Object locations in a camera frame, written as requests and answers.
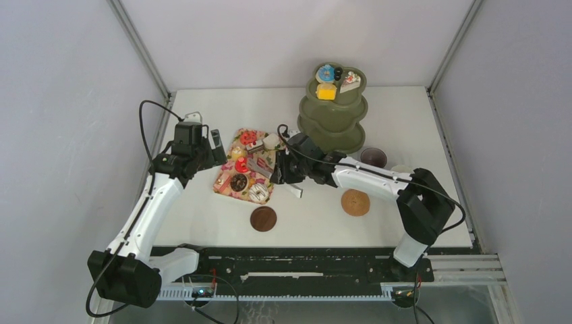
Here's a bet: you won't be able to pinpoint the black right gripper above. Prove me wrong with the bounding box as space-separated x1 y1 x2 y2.
270 150 311 184

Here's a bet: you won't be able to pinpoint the silver metal tongs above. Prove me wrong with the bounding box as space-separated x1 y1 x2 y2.
248 159 303 198

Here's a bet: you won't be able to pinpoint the white chocolate-striped donut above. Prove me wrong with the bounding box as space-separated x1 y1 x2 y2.
248 183 270 204

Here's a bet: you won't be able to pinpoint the red glazed flower donut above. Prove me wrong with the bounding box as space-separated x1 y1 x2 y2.
235 157 250 173

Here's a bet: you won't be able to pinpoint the floral dessert tray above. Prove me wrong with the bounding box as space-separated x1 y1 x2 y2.
212 128 285 205

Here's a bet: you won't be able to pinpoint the white swirl roll cake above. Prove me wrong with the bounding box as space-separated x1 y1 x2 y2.
262 134 281 151

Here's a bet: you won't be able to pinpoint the chocolate sprinkled donut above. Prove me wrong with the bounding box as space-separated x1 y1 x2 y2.
230 173 249 192

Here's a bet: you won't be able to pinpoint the yellow swirl roll cake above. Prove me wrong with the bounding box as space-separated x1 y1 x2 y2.
316 83 337 101

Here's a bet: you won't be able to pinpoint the purple mug black handle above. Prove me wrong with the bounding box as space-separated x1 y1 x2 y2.
360 147 388 168

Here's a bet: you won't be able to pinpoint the blue glazed donut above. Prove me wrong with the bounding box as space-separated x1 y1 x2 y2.
315 64 336 84

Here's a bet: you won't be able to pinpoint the triangular fruit cake slice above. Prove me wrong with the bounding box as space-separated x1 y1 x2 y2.
339 71 362 93

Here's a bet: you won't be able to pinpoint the dark cup white interior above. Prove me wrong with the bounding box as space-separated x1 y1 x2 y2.
390 165 414 173

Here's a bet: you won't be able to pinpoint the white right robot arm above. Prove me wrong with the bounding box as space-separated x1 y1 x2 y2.
270 124 463 281

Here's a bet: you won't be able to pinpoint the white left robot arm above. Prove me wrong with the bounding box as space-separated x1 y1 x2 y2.
88 112 227 308

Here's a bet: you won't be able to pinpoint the yellow cream cake ball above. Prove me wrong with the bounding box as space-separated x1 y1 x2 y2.
231 146 247 161

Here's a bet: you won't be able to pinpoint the coral sprinkled donut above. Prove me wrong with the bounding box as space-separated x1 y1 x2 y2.
239 130 258 146

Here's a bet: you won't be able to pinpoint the chocolate cherry cake slice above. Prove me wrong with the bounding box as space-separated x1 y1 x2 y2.
246 140 264 154

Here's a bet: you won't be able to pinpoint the pink layered cake slice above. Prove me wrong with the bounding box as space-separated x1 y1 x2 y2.
213 173 232 192

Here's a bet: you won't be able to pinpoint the dark wooden coaster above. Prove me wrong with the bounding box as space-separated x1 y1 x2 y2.
250 206 277 232

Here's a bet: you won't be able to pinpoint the woven rattan coaster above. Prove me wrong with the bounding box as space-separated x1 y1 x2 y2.
341 189 370 217

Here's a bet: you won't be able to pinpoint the green three-tier stand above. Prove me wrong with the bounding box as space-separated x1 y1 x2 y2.
297 62 368 154

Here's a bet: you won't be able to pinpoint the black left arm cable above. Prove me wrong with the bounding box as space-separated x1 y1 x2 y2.
86 100 189 319

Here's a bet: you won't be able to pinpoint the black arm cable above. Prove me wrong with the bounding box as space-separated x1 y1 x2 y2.
86 100 189 319
277 124 467 236

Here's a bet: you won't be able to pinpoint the white slotted cable duct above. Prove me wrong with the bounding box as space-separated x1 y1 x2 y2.
156 286 395 302

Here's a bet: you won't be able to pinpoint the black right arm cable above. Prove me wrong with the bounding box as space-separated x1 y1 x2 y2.
277 124 467 236

